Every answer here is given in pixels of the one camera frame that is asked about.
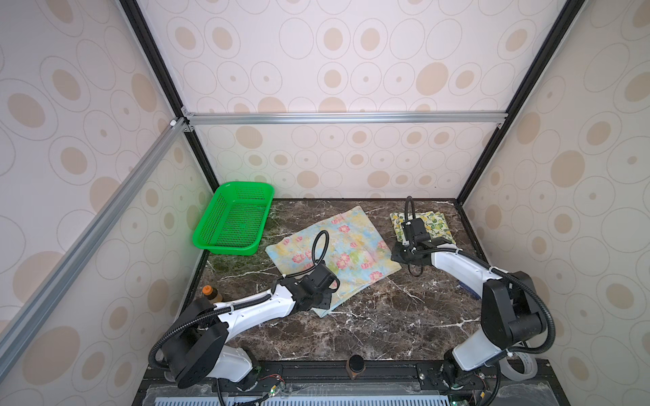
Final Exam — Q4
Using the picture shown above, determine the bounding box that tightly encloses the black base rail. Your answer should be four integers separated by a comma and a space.
134, 360, 569, 405

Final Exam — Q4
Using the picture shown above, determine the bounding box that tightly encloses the silver aluminium rail left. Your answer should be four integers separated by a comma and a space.
1, 117, 189, 379

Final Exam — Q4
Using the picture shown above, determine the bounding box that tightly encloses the black corner frame post left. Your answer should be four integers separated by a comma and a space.
118, 0, 219, 192

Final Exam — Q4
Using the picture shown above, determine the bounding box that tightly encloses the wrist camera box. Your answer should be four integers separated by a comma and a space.
401, 218, 431, 245
305, 264, 341, 294

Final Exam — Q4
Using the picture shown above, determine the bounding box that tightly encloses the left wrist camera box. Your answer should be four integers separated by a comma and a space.
305, 264, 341, 294

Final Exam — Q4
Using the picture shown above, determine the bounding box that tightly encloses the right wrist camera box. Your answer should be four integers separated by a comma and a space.
401, 218, 431, 245

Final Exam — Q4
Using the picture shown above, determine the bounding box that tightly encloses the green plastic basket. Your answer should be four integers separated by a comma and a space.
193, 181, 275, 256

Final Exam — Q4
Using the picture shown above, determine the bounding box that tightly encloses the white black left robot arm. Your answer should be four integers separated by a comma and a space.
148, 230, 341, 391

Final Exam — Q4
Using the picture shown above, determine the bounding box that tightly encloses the black corner frame post right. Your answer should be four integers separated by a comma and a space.
456, 0, 587, 207

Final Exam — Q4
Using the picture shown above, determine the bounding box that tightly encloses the silver aluminium rail back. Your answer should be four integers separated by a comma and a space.
186, 110, 508, 127

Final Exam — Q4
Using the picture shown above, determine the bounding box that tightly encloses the floral pastel skirt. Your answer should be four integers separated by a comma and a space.
265, 206, 401, 310

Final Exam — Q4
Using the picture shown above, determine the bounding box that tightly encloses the black corner frame post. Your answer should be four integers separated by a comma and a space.
456, 0, 587, 207
118, 0, 219, 192

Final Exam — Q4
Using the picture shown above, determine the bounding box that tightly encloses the lemon print green skirt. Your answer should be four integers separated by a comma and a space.
389, 211, 455, 244

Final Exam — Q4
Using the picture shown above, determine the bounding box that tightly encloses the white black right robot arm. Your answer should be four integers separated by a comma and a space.
391, 196, 556, 386

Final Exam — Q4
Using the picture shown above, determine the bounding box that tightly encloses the silver aluminium rail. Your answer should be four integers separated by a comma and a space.
186, 110, 508, 127
1, 117, 189, 379

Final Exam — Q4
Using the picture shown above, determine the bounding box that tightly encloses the brown cylindrical knob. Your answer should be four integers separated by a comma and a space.
345, 355, 366, 380

